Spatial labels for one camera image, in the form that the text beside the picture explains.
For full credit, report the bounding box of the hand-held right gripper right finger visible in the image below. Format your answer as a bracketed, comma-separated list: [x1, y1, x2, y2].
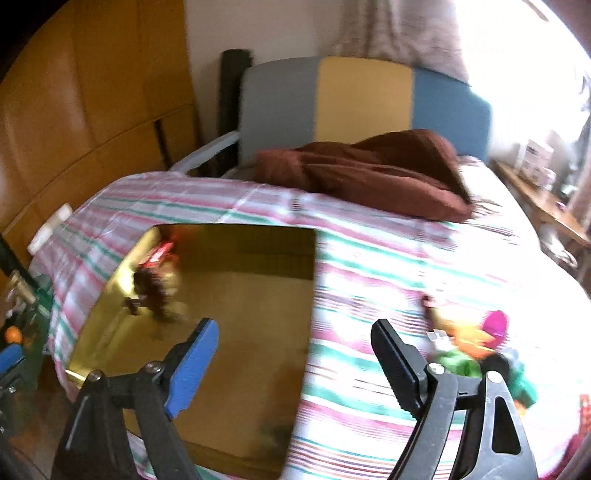
[370, 318, 539, 480]

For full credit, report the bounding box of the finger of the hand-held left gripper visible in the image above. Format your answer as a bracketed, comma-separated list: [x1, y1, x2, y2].
[0, 344, 26, 393]

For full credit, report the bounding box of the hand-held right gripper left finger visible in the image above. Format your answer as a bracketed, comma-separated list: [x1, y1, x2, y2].
[51, 318, 220, 480]

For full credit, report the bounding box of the green plastic cup toy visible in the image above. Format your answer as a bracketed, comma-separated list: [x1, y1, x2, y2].
[436, 351, 483, 377]

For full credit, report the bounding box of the amber translucent storage box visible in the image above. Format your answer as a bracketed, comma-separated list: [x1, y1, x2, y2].
[65, 224, 319, 476]

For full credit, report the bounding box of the dark brown spiky toy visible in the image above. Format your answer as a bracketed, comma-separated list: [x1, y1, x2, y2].
[124, 265, 190, 324]

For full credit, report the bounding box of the magenta plastic cup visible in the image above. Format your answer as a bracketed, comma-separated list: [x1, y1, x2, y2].
[480, 310, 509, 340]

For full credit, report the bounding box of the striped bedsheet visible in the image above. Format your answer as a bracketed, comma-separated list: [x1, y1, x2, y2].
[28, 171, 591, 480]

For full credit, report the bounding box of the shiny red toy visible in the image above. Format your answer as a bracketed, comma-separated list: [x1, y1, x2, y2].
[139, 240, 178, 271]

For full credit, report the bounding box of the brown blanket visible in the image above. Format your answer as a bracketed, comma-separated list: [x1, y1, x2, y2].
[256, 129, 476, 222]

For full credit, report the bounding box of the wooden desk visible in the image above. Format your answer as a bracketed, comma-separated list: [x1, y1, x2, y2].
[492, 159, 591, 250]

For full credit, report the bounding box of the white carton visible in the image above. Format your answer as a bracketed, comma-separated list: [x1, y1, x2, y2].
[519, 138, 555, 181]

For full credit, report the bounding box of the wooden wardrobe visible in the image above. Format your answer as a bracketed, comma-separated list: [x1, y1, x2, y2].
[0, 0, 199, 278]

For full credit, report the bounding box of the grey yellow blue headboard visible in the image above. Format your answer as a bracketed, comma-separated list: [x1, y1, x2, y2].
[238, 55, 492, 169]

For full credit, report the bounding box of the patterned curtain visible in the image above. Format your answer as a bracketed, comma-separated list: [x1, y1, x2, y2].
[342, 0, 472, 79]

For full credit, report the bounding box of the grey bed rail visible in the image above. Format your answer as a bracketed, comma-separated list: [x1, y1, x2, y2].
[171, 130, 241, 174]

